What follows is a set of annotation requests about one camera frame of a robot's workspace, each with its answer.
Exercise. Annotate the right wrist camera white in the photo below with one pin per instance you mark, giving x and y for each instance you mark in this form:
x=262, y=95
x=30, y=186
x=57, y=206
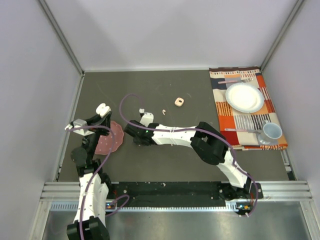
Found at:
x=146, y=118

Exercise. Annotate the aluminium corner post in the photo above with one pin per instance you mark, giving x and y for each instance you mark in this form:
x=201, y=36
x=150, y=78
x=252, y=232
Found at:
x=298, y=5
x=60, y=35

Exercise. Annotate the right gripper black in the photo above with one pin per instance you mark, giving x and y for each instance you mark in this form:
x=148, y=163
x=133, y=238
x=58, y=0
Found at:
x=137, y=141

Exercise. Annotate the pink polka dot plate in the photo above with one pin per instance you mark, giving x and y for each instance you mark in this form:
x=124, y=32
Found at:
x=110, y=143

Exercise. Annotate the pink handled fork rear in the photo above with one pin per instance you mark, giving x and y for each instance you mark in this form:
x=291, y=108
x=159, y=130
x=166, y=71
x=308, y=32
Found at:
x=236, y=81

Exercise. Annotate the left aluminium corner post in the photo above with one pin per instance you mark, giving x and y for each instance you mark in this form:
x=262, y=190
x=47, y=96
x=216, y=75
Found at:
x=60, y=35

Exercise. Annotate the white paper plate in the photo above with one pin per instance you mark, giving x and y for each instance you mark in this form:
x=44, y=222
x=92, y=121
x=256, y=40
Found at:
x=244, y=98

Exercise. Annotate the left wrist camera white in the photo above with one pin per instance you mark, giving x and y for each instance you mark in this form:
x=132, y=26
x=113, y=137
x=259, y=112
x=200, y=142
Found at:
x=77, y=124

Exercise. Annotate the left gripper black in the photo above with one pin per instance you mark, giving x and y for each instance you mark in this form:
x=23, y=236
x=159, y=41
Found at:
x=97, y=120

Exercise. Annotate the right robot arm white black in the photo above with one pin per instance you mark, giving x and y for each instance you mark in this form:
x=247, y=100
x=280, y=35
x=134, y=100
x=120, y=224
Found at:
x=210, y=145

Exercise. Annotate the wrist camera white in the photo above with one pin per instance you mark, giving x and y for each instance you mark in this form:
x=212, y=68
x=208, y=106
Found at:
x=77, y=124
x=146, y=118

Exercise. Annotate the right aluminium corner post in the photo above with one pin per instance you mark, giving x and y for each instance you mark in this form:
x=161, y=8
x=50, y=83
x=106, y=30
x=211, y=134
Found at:
x=298, y=5

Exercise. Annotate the patterned orange placemat cloth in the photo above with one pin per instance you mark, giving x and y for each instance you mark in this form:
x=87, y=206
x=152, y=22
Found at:
x=231, y=118

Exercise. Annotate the white earbud charging case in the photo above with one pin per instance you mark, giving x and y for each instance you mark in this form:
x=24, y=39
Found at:
x=102, y=110

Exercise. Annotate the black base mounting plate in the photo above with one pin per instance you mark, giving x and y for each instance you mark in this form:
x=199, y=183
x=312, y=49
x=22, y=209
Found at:
x=182, y=194

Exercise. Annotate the pink earbud charging case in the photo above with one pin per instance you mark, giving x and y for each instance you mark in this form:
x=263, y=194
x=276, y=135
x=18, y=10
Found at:
x=179, y=102

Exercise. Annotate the light blue cup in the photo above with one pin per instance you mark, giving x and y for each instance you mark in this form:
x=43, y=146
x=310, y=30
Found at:
x=270, y=133

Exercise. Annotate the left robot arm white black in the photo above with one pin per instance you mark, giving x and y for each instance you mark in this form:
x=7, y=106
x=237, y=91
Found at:
x=89, y=222

